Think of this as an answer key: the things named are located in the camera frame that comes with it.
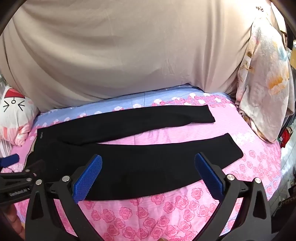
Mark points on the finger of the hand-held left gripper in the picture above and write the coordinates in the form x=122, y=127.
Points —
x=25, y=175
x=9, y=160

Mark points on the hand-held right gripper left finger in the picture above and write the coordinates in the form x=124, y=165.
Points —
x=88, y=178

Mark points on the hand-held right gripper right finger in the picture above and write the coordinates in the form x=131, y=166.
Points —
x=209, y=176

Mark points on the black pants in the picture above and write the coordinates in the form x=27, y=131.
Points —
x=138, y=162

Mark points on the person's left hand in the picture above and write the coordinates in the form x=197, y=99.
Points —
x=11, y=220

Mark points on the cat print pillow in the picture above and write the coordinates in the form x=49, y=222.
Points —
x=13, y=111

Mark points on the pink floral bed sheet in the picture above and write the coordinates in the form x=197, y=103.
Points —
x=161, y=215

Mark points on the red box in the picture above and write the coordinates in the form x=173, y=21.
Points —
x=286, y=138

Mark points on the beige floral hanging cloth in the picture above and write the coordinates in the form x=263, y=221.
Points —
x=266, y=81

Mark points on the beige curtain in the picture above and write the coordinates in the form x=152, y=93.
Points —
x=115, y=51

